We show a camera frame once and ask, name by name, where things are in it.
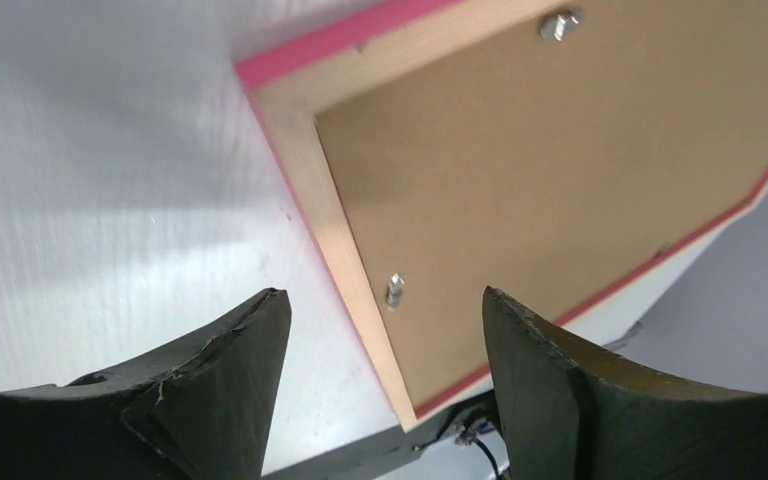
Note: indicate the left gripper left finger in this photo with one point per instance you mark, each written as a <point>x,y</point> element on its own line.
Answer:
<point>198,407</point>

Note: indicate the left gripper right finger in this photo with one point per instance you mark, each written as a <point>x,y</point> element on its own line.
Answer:
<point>571,409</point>

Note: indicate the pink picture frame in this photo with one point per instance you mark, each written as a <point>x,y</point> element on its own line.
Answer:
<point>579,155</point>

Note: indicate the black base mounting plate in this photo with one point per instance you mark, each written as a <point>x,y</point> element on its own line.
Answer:
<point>391,449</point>

